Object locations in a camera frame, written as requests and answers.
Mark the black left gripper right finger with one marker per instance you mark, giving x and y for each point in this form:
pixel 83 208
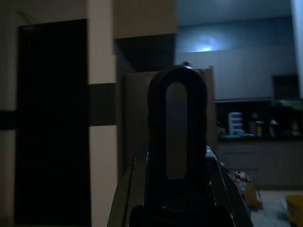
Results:
pixel 220 189

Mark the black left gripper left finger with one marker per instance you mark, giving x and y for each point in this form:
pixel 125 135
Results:
pixel 132 184

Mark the brown cardboard box with clutter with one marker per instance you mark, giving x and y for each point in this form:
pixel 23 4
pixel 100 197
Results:
pixel 251 194

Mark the grey lower kitchen cabinets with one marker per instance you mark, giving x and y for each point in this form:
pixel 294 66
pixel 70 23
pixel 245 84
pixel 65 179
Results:
pixel 260 160

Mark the grey kitchen cabinets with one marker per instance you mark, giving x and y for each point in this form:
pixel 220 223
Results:
pixel 260 160
pixel 225 71

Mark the white drawer organizer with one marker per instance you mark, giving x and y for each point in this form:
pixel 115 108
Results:
pixel 235 123

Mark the dark bottle on counter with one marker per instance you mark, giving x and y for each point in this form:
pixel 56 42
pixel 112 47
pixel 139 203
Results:
pixel 252 125

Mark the yellow capped bottle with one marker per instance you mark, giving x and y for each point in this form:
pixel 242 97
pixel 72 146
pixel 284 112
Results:
pixel 260 128

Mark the yellow plastic bin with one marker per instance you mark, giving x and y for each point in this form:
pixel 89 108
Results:
pixel 294 210

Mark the grey upper kitchen cabinets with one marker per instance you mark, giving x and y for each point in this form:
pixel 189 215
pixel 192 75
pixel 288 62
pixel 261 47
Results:
pixel 225 71

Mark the dark grilled window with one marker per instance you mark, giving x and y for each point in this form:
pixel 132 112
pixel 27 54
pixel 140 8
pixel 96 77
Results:
pixel 285 87

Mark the wooden overhead cabinet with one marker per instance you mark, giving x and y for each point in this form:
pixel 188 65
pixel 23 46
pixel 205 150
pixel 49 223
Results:
pixel 144 19

